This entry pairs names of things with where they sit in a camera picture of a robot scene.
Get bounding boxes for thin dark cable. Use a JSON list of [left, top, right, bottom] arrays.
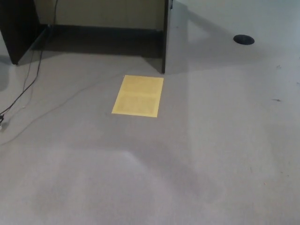
[[20, 48, 36, 99]]

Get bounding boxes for black round floor cap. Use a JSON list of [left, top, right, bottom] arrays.
[[233, 34, 255, 45]]

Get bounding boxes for yellow paper sheet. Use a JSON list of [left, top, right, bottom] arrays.
[[111, 75, 165, 117]]

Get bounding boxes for dark wooden desk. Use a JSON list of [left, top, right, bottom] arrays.
[[0, 0, 188, 75]]

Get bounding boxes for thin grey cable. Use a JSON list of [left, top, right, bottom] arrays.
[[0, 75, 125, 145]]

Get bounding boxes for thick black power cable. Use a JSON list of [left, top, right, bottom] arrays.
[[0, 0, 59, 114]]

